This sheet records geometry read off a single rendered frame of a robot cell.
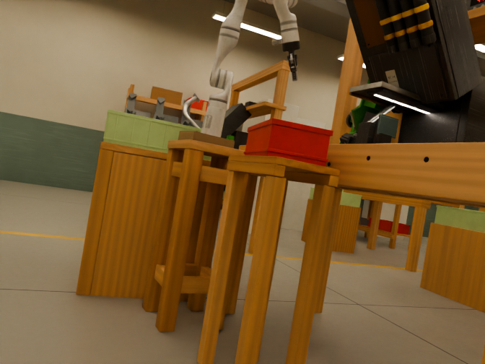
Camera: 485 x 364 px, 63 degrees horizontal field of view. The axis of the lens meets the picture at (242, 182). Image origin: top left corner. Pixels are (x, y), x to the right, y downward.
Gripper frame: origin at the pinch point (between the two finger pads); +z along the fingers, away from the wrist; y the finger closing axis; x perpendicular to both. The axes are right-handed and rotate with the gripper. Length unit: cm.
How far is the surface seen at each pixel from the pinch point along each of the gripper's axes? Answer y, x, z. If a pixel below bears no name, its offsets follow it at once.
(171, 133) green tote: 23, 71, 20
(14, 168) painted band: 440, 571, 100
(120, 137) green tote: 9, 93, 17
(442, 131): -15, -55, 28
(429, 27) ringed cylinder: -32, -47, -10
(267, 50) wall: 782, 112, -44
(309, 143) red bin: -49, -6, 20
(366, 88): -24.6, -26.9, 7.3
